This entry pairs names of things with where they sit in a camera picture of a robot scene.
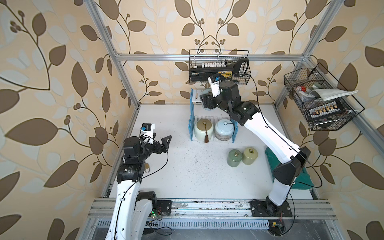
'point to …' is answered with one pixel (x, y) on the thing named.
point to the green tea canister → (234, 158)
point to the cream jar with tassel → (203, 129)
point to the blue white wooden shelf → (195, 96)
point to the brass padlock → (147, 167)
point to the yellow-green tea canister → (249, 154)
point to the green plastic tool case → (303, 181)
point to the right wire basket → (300, 83)
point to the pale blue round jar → (224, 129)
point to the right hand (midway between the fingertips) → (208, 93)
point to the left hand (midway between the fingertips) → (162, 134)
